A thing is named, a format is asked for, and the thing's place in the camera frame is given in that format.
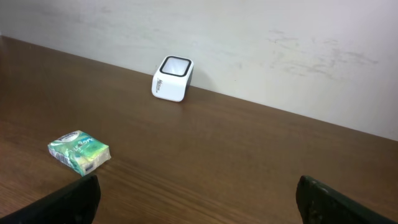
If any green Kleenex tissue pack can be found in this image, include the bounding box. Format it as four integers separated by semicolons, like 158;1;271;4
47;131;111;176

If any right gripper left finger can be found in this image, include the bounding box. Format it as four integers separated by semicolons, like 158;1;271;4
1;174;101;224

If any white barcode scanner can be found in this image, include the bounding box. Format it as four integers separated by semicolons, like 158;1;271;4
151;55;194;102

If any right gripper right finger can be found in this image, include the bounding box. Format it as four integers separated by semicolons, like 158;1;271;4
295;175;397;224

